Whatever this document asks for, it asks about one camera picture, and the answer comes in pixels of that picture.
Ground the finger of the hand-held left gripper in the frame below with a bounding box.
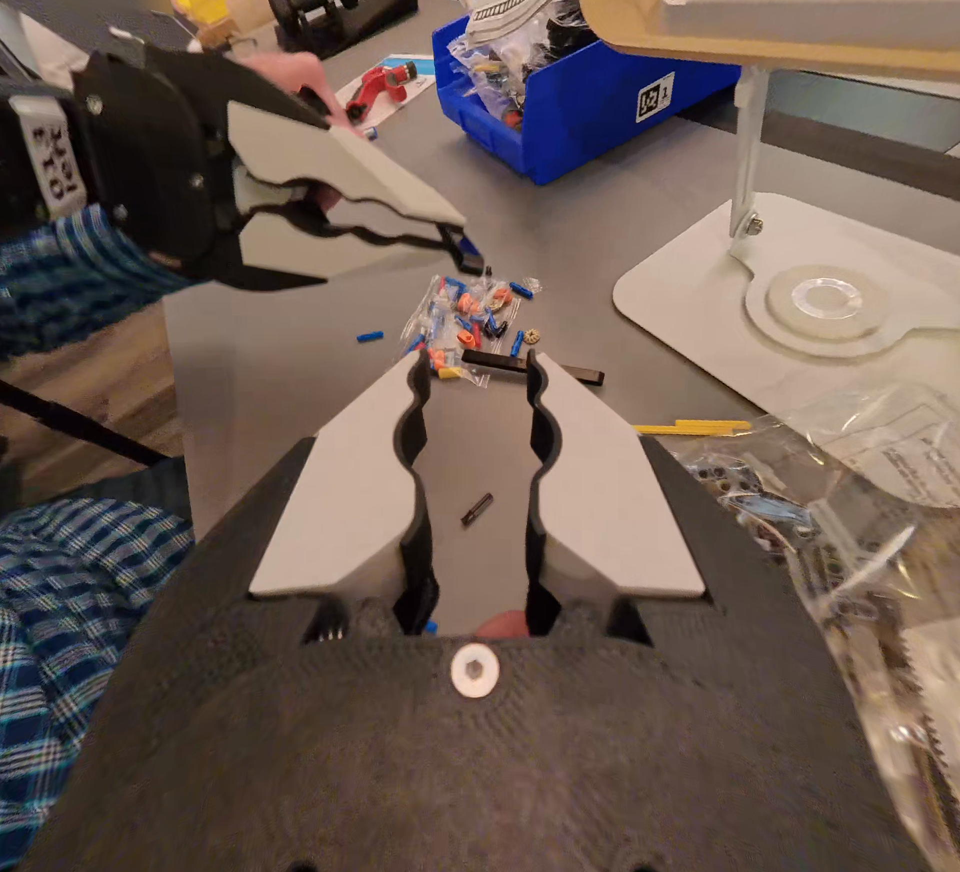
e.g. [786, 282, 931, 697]
[225, 100, 470, 230]
[232, 167, 486, 282]

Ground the black strap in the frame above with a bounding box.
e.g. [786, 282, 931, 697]
[0, 377, 171, 470]

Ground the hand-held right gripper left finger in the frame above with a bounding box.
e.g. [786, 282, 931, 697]
[247, 350, 439, 635]

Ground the cardboard box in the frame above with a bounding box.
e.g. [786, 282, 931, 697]
[196, 0, 288, 53]

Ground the person's left hand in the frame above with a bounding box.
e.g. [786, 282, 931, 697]
[242, 50, 356, 133]

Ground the large clear plastic bag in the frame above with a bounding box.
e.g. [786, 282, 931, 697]
[666, 383, 960, 872]

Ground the person's plaid clothing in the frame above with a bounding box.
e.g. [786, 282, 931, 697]
[0, 497, 198, 869]

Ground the pile of lego part bags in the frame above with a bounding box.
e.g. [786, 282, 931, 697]
[446, 0, 605, 132]

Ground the person's left forearm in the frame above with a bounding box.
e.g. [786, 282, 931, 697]
[0, 203, 192, 365]

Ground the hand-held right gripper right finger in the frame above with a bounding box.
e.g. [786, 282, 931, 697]
[525, 350, 710, 635]

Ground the yellow lego beam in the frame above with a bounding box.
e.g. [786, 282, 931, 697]
[632, 419, 753, 437]

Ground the red toy part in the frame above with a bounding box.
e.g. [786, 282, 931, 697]
[344, 60, 420, 125]

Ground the clear bag of small lego pins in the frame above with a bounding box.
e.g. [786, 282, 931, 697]
[399, 274, 543, 387]

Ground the long black lego beam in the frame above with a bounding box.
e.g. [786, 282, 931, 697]
[460, 349, 606, 387]

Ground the blue plastic bin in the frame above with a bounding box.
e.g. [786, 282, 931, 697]
[432, 10, 745, 188]

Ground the white book stand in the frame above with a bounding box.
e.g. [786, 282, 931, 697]
[579, 0, 960, 427]

